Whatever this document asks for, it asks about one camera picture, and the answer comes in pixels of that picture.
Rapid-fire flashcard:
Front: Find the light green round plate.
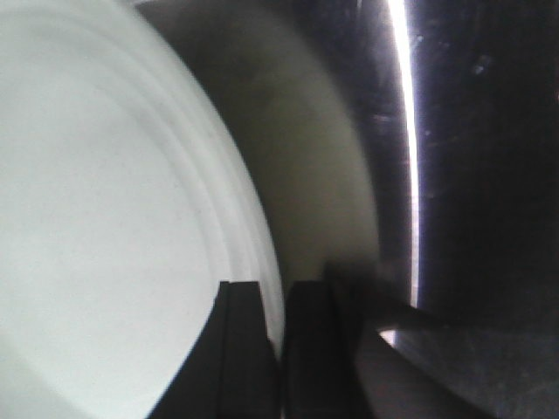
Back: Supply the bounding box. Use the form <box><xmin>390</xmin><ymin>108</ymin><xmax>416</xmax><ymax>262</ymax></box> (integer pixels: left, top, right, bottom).
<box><xmin>1</xmin><ymin>1</ymin><xmax>284</xmax><ymax>418</ymax></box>

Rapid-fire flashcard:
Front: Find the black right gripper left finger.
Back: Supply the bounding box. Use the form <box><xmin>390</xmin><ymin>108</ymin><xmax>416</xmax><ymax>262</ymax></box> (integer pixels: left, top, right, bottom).
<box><xmin>148</xmin><ymin>282</ymin><xmax>280</xmax><ymax>419</ymax></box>

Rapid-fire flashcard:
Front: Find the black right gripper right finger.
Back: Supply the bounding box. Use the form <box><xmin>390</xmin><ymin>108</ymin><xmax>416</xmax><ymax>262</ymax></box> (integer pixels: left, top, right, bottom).
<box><xmin>282</xmin><ymin>262</ymin><xmax>489</xmax><ymax>418</ymax></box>

